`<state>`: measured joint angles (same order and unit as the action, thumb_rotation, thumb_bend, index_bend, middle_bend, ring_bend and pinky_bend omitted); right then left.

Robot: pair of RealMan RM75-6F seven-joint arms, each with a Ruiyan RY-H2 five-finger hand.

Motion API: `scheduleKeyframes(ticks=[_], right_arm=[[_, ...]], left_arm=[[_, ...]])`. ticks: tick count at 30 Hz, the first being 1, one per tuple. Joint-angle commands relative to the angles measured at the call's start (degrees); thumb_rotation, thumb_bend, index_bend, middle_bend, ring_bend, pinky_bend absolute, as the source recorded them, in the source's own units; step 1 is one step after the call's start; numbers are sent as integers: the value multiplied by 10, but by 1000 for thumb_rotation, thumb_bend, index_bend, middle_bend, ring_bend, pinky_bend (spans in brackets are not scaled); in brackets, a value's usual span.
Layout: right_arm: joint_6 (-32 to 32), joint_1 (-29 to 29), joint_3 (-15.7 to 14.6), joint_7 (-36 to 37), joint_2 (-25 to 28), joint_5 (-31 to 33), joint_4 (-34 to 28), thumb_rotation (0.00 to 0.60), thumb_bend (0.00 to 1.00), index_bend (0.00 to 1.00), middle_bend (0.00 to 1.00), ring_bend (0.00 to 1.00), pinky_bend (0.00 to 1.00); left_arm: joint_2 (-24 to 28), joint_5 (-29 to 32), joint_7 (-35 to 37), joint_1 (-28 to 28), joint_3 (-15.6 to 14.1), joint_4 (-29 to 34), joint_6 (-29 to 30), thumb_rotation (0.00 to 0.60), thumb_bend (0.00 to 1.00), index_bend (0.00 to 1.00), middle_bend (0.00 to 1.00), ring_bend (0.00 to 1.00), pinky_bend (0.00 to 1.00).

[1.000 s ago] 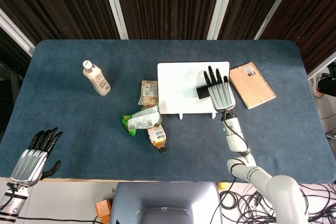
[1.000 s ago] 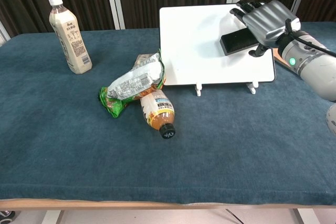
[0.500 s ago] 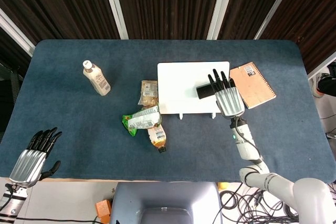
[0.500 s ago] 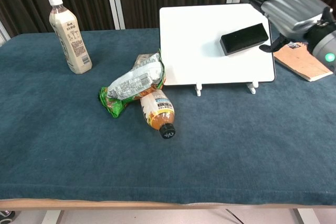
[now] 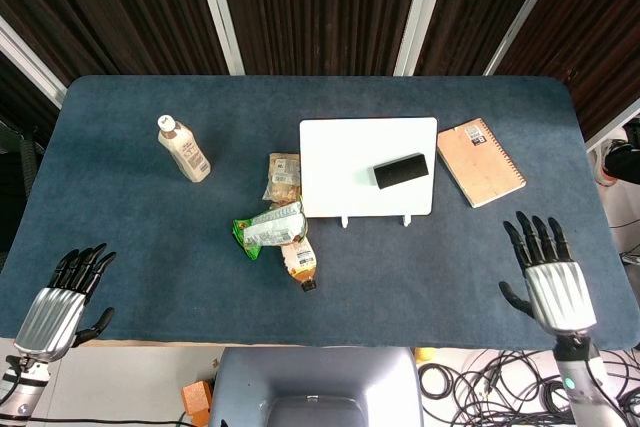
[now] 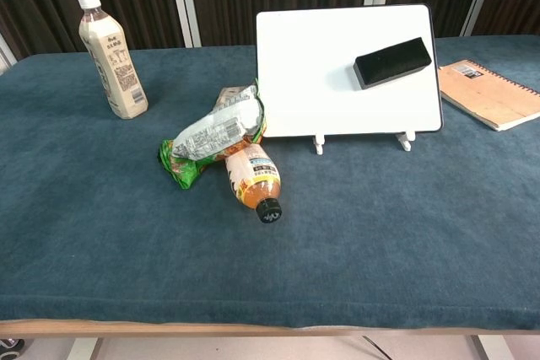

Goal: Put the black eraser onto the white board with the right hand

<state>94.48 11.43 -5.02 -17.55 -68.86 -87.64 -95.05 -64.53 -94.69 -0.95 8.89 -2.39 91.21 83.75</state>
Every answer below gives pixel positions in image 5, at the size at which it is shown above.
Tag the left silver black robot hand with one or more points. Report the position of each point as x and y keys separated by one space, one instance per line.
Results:
x=50 y=314

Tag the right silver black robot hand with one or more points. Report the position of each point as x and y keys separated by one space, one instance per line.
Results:
x=557 y=287

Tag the black rectangular eraser block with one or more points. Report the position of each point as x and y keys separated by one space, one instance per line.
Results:
x=401 y=171

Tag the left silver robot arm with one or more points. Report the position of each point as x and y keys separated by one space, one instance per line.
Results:
x=20 y=387

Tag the white board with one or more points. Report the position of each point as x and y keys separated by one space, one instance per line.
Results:
x=350 y=177

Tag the blue table mat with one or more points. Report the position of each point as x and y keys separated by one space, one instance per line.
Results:
x=150 y=247

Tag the white sneaker shoe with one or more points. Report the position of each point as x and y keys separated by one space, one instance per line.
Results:
x=602 y=162

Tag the brown spiral notebook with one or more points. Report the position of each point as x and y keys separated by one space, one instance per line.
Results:
x=480 y=162

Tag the yellow round object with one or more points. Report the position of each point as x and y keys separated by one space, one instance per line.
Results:
x=423 y=353

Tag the orange wooden block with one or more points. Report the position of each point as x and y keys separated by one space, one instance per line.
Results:
x=198 y=399

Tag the cream lotion bottle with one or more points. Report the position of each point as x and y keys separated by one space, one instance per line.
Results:
x=184 y=152

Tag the green white snack bag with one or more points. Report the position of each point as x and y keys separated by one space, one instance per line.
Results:
x=270 y=229

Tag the amber tea bottle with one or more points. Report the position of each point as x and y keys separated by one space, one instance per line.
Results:
x=300 y=259

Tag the grey robot torso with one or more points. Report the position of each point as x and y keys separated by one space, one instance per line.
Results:
x=315 y=387

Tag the clear brown snack packet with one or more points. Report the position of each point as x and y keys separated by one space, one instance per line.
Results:
x=283 y=176

